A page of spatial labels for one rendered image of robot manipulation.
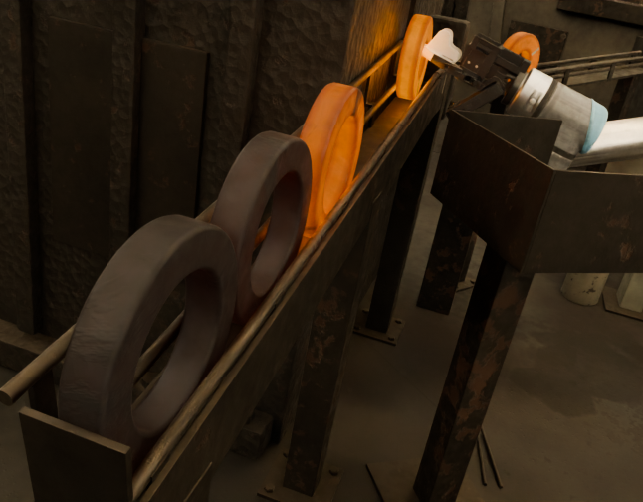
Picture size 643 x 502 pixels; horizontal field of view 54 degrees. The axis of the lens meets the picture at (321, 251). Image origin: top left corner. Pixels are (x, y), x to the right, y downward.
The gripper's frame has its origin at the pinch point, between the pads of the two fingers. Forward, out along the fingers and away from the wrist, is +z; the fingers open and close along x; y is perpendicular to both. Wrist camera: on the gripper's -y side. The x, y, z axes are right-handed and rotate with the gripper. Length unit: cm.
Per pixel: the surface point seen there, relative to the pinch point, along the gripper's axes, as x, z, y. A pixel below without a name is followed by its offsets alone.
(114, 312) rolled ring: 98, -3, -5
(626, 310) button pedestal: -78, -91, -53
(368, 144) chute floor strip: 23.2, -2.8, -13.7
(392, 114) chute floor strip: 5.5, -2.2, -12.0
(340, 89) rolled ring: 57, -1, 2
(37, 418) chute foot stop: 102, -2, -12
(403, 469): 27, -39, -67
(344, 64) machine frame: 30.6, 5.2, -2.1
